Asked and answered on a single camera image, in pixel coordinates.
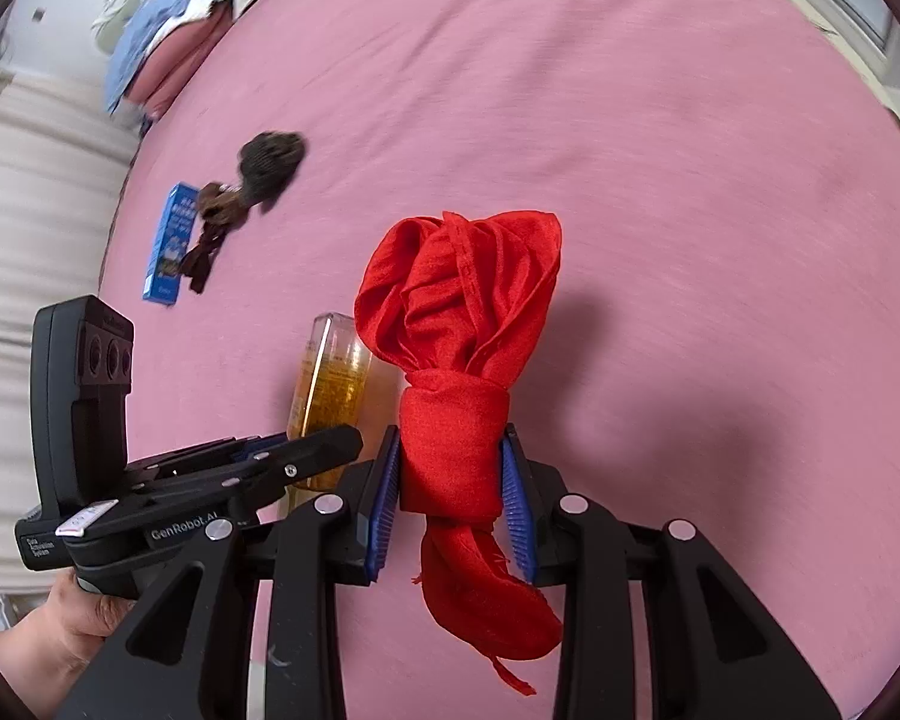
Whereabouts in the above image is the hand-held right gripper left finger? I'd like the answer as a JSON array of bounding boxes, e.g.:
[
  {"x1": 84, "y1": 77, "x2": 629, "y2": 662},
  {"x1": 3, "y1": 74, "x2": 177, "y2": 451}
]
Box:
[{"x1": 56, "y1": 424, "x2": 402, "y2": 720}]

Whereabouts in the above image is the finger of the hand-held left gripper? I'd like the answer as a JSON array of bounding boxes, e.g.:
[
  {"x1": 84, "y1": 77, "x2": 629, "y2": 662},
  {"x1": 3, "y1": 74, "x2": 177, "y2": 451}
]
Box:
[
  {"x1": 131, "y1": 426, "x2": 365, "y2": 522},
  {"x1": 124, "y1": 433, "x2": 287, "y2": 482}
]

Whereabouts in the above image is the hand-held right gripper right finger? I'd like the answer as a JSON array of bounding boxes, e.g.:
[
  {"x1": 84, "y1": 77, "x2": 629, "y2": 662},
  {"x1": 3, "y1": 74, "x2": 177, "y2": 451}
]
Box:
[{"x1": 499, "y1": 424, "x2": 845, "y2": 720}]

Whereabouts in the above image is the gold cosmetics box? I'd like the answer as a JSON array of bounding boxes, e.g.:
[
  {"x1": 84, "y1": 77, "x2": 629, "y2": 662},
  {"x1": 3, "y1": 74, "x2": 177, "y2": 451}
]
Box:
[{"x1": 285, "y1": 313, "x2": 376, "y2": 492}]

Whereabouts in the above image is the red knotted scarf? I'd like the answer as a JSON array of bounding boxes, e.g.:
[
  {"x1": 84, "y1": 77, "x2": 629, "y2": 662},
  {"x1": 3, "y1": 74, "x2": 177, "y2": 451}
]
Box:
[{"x1": 354, "y1": 210, "x2": 563, "y2": 695}]

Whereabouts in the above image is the person's left hand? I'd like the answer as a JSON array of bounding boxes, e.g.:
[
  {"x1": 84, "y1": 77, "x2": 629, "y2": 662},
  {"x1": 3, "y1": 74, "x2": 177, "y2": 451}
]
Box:
[{"x1": 0, "y1": 570, "x2": 137, "y2": 698}]

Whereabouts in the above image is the cream curtain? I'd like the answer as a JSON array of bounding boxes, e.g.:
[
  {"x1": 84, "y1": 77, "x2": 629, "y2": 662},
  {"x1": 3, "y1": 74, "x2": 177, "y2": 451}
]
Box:
[{"x1": 0, "y1": 67, "x2": 142, "y2": 620}]

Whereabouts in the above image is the blue carton box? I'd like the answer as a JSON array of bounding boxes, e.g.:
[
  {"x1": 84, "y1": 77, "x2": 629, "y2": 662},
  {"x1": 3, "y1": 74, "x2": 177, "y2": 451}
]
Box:
[{"x1": 142, "y1": 182, "x2": 200, "y2": 306}]

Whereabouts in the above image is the brown cloth piece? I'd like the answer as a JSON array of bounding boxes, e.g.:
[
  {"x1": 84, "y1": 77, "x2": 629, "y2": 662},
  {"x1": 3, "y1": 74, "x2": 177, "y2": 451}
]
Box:
[{"x1": 180, "y1": 181, "x2": 252, "y2": 293}]

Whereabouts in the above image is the dark brown knit sock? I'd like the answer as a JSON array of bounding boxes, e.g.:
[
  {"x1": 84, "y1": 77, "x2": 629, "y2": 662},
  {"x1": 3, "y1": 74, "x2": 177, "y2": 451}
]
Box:
[{"x1": 236, "y1": 131, "x2": 306, "y2": 212}]

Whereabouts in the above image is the pink pillow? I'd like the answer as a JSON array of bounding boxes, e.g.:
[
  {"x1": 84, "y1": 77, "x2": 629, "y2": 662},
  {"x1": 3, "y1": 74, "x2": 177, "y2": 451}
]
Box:
[{"x1": 124, "y1": 1, "x2": 233, "y2": 121}]

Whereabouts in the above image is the blue pillow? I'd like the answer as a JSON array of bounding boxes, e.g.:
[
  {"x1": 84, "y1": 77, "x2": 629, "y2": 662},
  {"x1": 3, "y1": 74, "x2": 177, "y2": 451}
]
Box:
[{"x1": 105, "y1": 0, "x2": 220, "y2": 117}]

